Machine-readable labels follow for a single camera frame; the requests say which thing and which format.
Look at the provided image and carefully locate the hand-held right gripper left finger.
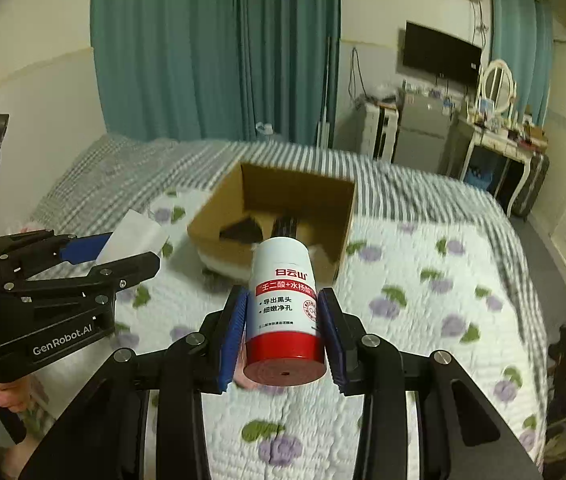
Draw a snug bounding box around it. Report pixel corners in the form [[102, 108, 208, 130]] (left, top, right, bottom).
[[19, 284, 249, 480]]

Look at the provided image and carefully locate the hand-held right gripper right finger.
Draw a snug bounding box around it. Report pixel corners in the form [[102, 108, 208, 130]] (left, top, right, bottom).
[[316, 287, 545, 480]]

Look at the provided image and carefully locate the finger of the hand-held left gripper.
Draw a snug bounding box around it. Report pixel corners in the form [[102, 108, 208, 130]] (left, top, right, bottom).
[[5, 251, 161, 307], [0, 230, 114, 281]]

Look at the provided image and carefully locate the white bottle with red cap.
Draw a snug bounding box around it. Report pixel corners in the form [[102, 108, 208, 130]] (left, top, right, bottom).
[[242, 236, 327, 387]]

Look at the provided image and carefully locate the brown cardboard box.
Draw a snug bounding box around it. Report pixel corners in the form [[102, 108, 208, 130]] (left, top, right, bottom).
[[186, 161, 358, 284]]

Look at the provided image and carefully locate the white tissue paper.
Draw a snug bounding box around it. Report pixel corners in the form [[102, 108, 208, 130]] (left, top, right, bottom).
[[95, 208, 170, 266]]

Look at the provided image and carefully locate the white cloth under box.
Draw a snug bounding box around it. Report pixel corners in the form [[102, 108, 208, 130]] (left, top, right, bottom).
[[199, 247, 255, 282]]

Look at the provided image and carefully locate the floral quilted blanket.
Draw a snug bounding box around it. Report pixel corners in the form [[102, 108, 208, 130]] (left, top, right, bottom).
[[2, 187, 550, 480]]

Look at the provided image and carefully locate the grey striped bed sheet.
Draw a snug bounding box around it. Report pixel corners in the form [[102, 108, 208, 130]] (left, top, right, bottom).
[[27, 135, 514, 241]]

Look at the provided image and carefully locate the black ribbed item in box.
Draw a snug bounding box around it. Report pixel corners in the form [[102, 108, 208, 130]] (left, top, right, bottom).
[[273, 213, 300, 239]]

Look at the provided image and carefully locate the wide teal curtain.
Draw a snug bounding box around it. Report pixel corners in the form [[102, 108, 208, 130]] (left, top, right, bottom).
[[90, 0, 342, 144]]

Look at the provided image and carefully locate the grey small refrigerator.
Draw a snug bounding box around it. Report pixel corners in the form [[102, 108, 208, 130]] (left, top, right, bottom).
[[395, 92, 457, 177]]

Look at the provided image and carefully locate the white dressing table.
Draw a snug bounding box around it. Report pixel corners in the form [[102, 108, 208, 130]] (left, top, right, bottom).
[[455, 110, 545, 217]]

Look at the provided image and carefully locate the black suitcase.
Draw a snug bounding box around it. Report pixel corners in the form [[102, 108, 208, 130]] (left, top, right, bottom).
[[510, 152, 550, 219]]

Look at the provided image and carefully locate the oval white-framed mirror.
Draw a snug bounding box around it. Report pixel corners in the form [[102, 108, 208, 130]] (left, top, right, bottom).
[[477, 59, 518, 117]]

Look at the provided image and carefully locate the narrow teal curtain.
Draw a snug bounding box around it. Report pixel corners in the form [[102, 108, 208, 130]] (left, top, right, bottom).
[[487, 0, 555, 127]]

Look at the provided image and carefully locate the black wall television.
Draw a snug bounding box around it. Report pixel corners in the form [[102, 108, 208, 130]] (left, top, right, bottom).
[[402, 21, 483, 89]]

